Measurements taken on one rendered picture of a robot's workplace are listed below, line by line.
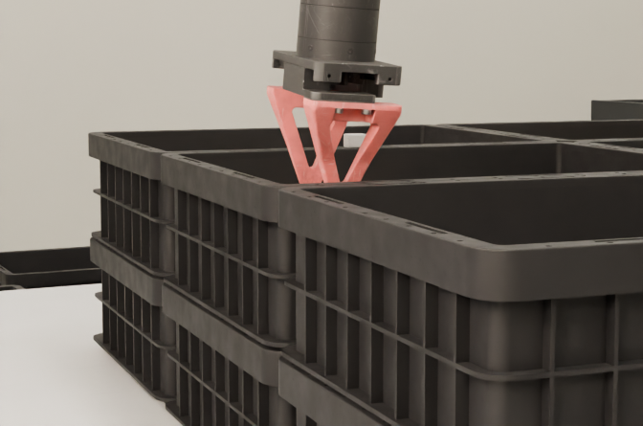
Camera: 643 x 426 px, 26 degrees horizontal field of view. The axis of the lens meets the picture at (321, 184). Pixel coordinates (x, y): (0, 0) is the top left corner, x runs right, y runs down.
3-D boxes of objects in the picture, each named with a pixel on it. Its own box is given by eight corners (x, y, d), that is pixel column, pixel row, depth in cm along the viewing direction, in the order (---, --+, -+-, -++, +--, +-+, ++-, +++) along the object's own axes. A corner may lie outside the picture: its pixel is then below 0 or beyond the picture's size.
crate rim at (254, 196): (269, 223, 91) (269, 187, 90) (155, 181, 119) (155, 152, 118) (771, 199, 105) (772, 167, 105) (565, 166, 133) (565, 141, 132)
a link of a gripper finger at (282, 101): (342, 183, 108) (351, 62, 106) (375, 200, 101) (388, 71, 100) (257, 181, 105) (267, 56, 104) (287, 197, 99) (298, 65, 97)
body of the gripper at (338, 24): (350, 78, 106) (358, -19, 105) (402, 93, 97) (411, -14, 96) (269, 74, 104) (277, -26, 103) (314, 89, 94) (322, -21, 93)
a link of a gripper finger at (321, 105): (358, 191, 104) (369, 66, 103) (395, 209, 98) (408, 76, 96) (272, 189, 102) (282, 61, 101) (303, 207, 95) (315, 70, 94)
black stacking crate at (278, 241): (271, 368, 92) (271, 195, 91) (159, 292, 119) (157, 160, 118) (764, 324, 106) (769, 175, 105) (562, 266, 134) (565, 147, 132)
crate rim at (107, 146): (155, 181, 119) (155, 152, 118) (84, 154, 146) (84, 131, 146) (565, 166, 133) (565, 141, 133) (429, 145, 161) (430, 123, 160)
